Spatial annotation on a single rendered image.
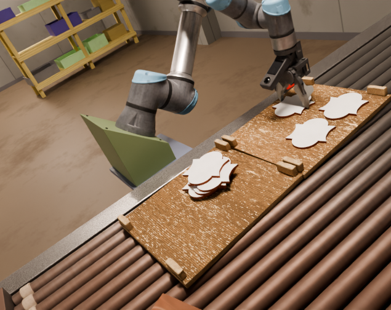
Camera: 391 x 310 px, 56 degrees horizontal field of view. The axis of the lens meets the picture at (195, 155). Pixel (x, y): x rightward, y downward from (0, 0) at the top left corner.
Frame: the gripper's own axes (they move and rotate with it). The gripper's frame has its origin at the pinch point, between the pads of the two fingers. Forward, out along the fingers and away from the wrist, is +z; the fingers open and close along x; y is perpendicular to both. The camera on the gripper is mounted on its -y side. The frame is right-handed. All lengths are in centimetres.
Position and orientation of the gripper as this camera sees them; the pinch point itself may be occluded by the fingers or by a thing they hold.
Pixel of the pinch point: (292, 104)
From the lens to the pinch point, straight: 128.8
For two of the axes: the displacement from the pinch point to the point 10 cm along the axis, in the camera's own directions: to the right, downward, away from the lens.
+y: 7.5, -5.7, 3.5
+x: -5.7, -2.8, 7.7
